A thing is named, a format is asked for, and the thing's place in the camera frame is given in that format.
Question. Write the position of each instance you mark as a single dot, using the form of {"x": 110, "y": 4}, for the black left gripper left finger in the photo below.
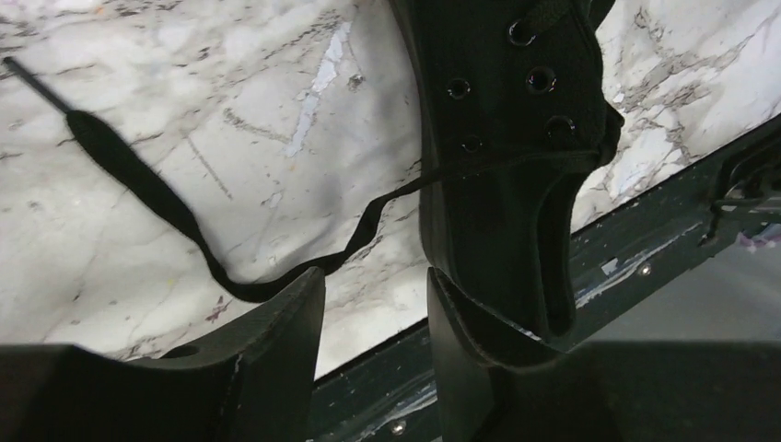
{"x": 249, "y": 380}

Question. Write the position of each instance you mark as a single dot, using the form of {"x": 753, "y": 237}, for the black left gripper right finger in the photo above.
{"x": 476, "y": 359}

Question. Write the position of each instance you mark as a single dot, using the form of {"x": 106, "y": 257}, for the black canvas sneaker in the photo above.
{"x": 514, "y": 120}

